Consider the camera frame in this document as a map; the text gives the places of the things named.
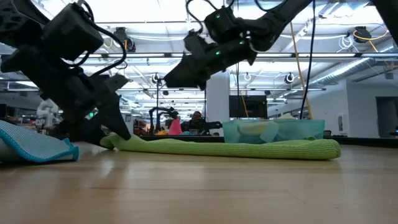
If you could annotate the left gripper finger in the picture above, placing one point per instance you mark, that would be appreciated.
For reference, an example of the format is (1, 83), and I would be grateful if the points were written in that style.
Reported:
(115, 118)
(84, 132)

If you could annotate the pink cloth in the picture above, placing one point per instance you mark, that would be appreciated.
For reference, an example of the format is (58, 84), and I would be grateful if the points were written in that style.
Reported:
(175, 127)

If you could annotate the person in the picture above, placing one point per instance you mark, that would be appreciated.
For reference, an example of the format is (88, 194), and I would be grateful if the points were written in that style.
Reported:
(196, 117)

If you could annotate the light blue microfiber towel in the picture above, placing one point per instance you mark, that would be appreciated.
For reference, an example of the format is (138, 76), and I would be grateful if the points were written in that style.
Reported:
(34, 143)

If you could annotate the long horizontal light bar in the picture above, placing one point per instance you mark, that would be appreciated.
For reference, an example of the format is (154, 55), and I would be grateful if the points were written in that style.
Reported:
(311, 55)

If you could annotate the black metal frame stand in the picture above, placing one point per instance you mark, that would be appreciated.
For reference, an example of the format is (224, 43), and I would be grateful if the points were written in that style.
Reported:
(157, 99)

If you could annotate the black background robot arm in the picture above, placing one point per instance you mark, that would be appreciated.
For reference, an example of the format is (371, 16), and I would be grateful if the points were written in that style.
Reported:
(155, 113)

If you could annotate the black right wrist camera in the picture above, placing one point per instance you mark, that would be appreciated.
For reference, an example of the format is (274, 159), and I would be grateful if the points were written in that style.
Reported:
(224, 23)

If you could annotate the black standing panel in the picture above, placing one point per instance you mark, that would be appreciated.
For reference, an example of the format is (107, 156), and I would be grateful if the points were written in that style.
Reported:
(252, 107)

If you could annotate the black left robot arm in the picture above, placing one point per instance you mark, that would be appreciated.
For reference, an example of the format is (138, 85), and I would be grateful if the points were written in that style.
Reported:
(18, 21)

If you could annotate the green lit sign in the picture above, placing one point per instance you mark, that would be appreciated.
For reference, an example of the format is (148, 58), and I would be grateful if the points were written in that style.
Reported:
(91, 114)

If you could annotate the teal plastic bin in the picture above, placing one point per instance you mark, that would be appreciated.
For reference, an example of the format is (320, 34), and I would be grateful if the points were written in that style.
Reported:
(304, 130)

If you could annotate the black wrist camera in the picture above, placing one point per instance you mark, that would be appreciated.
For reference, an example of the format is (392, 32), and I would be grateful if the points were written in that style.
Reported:
(224, 23)
(71, 31)

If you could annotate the white robot figure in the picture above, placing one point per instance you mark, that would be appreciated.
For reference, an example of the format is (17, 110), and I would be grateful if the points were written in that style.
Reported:
(48, 113)

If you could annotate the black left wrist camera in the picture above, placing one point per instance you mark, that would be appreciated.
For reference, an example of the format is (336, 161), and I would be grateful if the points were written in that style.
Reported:
(71, 31)

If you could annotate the bright green microfiber towel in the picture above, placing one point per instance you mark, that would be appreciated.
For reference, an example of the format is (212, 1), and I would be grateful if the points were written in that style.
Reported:
(233, 149)

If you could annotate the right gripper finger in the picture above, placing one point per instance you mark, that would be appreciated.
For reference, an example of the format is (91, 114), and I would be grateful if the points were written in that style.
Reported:
(186, 76)

